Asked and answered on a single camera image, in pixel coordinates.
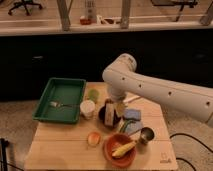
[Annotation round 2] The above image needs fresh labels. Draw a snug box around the silver metal fork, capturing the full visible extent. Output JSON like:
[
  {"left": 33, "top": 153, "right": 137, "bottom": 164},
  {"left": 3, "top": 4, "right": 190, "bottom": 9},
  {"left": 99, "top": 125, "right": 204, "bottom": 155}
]
[{"left": 50, "top": 101, "right": 78, "bottom": 108}]

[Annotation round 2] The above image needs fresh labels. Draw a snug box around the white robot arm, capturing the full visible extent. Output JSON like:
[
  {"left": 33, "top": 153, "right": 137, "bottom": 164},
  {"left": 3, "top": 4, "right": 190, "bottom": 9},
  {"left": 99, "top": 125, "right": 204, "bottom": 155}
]
[{"left": 102, "top": 53, "right": 213, "bottom": 127}]

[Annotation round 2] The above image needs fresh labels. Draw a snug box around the white rectangular box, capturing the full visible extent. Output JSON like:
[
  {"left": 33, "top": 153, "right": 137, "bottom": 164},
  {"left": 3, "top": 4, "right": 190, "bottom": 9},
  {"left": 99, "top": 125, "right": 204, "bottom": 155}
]
[{"left": 104, "top": 103, "right": 114, "bottom": 126}]

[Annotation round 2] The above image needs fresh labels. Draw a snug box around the blue sponge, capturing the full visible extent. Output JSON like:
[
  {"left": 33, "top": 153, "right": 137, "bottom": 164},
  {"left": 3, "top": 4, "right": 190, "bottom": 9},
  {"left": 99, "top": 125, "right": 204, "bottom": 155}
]
[{"left": 123, "top": 109, "right": 141, "bottom": 121}]

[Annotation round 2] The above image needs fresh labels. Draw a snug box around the dark grape bunch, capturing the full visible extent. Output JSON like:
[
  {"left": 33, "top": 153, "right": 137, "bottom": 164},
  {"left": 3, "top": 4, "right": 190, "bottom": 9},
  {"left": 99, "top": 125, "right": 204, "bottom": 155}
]
[{"left": 105, "top": 98, "right": 113, "bottom": 104}]

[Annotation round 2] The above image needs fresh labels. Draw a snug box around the green vegetable toy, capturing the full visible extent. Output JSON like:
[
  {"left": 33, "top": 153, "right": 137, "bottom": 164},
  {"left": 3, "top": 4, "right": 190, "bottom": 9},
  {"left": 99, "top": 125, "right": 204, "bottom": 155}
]
[{"left": 119, "top": 120, "right": 133, "bottom": 133}]

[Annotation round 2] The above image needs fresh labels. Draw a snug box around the black bowl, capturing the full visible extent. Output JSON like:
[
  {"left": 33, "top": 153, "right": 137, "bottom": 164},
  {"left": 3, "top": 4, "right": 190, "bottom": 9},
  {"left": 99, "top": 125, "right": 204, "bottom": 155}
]
[{"left": 98, "top": 105, "right": 121, "bottom": 127}]

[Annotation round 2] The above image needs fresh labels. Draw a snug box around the grey cloth piece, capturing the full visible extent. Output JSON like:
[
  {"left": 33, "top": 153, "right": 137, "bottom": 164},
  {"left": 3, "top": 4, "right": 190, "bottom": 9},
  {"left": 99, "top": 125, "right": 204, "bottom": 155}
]
[{"left": 125, "top": 121, "right": 143, "bottom": 135}]

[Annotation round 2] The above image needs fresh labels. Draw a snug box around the white paper cup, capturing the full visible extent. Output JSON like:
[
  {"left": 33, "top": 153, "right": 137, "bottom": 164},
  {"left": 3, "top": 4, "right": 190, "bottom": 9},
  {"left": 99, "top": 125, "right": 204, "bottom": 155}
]
[{"left": 80, "top": 100, "right": 95, "bottom": 118}]

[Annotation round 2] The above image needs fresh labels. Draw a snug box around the metal cup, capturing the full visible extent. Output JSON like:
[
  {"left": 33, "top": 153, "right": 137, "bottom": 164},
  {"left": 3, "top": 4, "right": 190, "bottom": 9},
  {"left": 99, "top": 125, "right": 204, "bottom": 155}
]
[{"left": 139, "top": 127, "right": 155, "bottom": 145}]

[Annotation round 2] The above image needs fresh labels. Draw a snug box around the wooden table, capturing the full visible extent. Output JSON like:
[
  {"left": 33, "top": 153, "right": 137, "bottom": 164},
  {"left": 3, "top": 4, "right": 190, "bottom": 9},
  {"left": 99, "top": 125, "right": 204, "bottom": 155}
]
[{"left": 24, "top": 82, "right": 178, "bottom": 171}]

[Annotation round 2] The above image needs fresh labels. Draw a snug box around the orange bowl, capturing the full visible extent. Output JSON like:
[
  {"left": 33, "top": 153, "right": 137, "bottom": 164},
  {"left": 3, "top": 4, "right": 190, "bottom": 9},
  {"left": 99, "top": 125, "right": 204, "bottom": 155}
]
[{"left": 103, "top": 133, "right": 136, "bottom": 168}]

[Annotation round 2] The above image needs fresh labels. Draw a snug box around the green plastic tray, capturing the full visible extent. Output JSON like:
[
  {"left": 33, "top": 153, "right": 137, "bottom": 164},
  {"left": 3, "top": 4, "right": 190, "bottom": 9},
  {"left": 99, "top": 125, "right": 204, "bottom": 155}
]
[{"left": 33, "top": 77, "right": 86, "bottom": 124}]

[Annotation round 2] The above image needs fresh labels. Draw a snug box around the red item on shelf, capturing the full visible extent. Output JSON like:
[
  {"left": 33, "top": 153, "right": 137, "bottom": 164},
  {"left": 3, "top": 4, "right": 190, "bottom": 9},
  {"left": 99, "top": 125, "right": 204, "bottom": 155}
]
[{"left": 79, "top": 16, "right": 92, "bottom": 25}]

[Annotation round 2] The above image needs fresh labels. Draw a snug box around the white bottle on shelf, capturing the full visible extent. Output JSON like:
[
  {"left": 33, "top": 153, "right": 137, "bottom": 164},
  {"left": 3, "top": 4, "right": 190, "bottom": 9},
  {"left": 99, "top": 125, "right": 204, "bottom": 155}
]
[{"left": 86, "top": 0, "right": 97, "bottom": 23}]

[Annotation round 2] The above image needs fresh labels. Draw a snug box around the black stand at left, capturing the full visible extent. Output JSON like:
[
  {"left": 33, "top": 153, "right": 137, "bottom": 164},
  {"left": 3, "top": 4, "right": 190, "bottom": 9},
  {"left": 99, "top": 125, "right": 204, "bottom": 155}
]
[{"left": 0, "top": 138, "right": 9, "bottom": 171}]

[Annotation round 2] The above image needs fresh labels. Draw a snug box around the black office chair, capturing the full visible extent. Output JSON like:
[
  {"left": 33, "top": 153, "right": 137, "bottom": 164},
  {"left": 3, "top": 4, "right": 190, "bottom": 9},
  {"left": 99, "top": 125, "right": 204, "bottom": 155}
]
[{"left": 8, "top": 0, "right": 43, "bottom": 16}]

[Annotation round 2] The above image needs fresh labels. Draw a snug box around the black floor cable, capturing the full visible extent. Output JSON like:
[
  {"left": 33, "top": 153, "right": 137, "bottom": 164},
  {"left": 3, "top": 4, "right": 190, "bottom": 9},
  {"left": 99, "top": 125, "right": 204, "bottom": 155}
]
[{"left": 169, "top": 132, "right": 213, "bottom": 171}]

